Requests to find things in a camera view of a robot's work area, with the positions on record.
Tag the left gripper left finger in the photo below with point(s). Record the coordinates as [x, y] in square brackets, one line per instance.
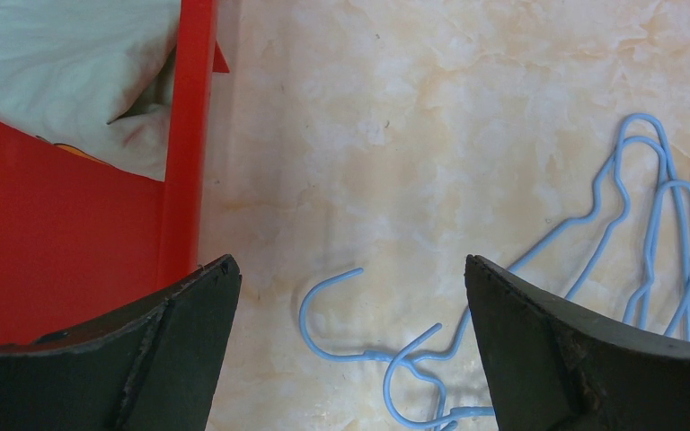
[152, 364]

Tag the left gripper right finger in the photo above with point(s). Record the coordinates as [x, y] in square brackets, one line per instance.
[551, 364]

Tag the red plastic bin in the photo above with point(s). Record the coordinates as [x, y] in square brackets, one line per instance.
[79, 238]

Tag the folded light green cloth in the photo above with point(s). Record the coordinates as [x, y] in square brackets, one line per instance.
[96, 76]

